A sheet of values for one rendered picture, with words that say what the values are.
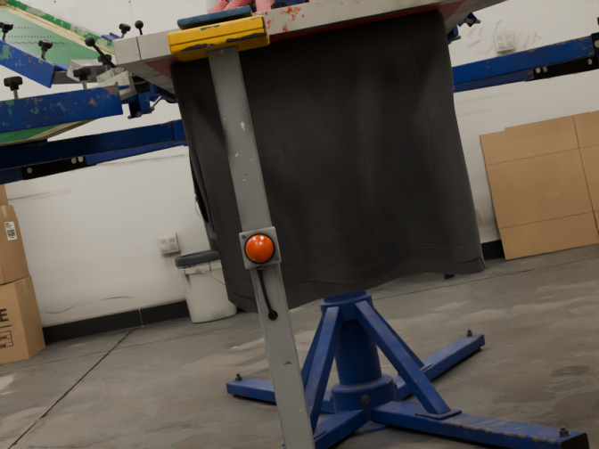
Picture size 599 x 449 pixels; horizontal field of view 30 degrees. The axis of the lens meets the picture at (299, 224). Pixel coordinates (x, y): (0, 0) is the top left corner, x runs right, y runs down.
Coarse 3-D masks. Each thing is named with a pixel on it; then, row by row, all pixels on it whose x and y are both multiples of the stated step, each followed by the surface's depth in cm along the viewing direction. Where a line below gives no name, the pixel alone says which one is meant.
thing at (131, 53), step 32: (320, 0) 170; (352, 0) 170; (384, 0) 169; (416, 0) 169; (448, 0) 170; (480, 0) 178; (160, 32) 170; (288, 32) 171; (448, 32) 222; (128, 64) 172
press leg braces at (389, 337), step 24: (336, 312) 309; (360, 312) 308; (336, 336) 306; (384, 336) 302; (312, 360) 337; (408, 360) 297; (312, 384) 296; (408, 384) 295; (312, 408) 291; (432, 408) 287
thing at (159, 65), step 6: (282, 36) 174; (288, 36) 175; (294, 36) 177; (300, 36) 179; (270, 42) 179; (162, 60) 175; (168, 60) 177; (174, 60) 178; (156, 66) 182; (162, 66) 184; (168, 66) 186; (162, 72) 193; (168, 72) 195
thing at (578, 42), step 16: (544, 48) 277; (560, 48) 275; (576, 48) 273; (592, 48) 271; (464, 64) 288; (480, 64) 285; (496, 64) 283; (512, 64) 281; (528, 64) 279; (544, 64) 277; (464, 80) 288
